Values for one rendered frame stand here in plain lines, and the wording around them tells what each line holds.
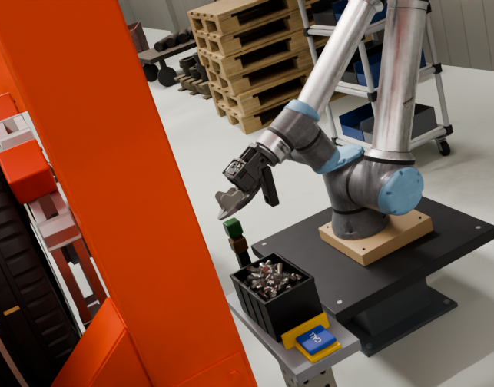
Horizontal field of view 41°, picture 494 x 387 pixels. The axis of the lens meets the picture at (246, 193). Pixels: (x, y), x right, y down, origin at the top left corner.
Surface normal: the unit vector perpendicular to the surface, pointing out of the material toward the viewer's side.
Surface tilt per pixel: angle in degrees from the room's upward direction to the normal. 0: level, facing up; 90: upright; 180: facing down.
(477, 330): 0
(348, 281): 0
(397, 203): 95
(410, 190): 95
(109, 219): 90
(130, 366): 90
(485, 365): 0
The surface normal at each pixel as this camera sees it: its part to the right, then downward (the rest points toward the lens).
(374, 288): -0.29, -0.88
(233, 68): 0.29, 0.30
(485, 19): -0.87, 0.40
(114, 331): -0.74, -0.47
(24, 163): 0.08, -0.44
